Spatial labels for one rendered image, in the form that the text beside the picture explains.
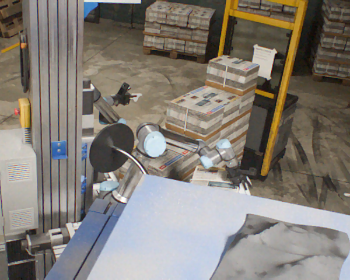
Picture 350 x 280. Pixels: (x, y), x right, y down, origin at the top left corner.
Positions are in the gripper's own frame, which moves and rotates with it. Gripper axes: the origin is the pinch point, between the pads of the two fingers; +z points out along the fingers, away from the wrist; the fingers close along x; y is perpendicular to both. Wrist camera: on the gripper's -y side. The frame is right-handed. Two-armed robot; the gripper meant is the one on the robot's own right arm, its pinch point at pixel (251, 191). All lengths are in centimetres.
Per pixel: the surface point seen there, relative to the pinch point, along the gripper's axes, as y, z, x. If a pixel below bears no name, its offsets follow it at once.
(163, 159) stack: 64, -17, -52
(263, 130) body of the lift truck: 24, 51, -207
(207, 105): 35, -25, -109
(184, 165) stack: 59, -1, -67
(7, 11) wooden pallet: 434, -209, -536
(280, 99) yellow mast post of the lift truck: -7, 19, -188
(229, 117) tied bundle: 28, -3, -128
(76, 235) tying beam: 13, -73, 128
